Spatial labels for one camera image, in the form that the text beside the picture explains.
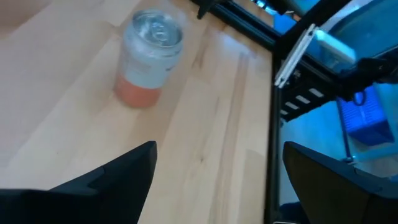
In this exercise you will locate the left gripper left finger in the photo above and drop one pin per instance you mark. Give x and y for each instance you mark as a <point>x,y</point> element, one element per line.
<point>99,196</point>

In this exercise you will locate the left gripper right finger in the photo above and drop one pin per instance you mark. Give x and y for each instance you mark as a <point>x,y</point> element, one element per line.
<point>348,196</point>

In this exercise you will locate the white can pink bottom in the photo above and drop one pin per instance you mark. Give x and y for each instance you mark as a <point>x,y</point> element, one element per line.
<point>146,62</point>

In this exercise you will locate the ribbed plastic crate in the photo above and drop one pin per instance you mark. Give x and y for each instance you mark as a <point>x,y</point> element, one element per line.
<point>365,119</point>

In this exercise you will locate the white rectangular box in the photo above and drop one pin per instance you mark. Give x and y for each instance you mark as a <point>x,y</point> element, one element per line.
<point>334,49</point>

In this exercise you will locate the black aluminium table frame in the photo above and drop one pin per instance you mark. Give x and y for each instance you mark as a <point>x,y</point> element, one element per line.
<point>273,140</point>

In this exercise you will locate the long silver frame bracket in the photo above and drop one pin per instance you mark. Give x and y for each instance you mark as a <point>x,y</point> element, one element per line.
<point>293,57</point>

